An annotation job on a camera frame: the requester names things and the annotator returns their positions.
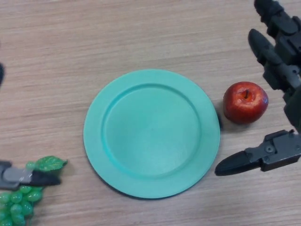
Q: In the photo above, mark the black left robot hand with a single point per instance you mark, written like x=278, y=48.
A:
x=14, y=176

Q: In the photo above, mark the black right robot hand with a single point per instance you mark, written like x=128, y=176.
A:
x=287, y=51

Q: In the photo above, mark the green grape bunch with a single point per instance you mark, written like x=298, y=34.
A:
x=16, y=209

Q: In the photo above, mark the green round plate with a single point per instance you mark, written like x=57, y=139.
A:
x=151, y=133

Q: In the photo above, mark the red apple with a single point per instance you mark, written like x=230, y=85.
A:
x=243, y=106

